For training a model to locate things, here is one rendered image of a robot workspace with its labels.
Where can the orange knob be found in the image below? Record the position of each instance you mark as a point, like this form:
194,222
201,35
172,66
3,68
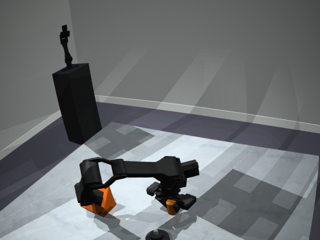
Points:
170,209

